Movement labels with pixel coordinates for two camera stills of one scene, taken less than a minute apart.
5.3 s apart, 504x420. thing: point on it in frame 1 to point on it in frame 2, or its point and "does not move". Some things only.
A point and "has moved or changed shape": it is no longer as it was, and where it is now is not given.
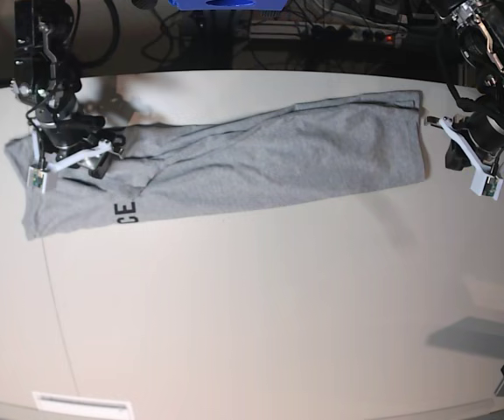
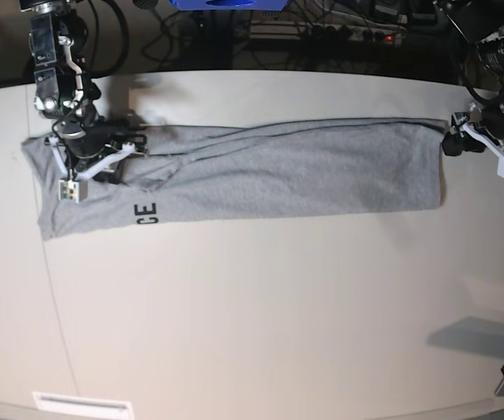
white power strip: [352, 33] does not move
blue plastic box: [229, 4] does not move
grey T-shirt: [164, 170] has moved or changed shape
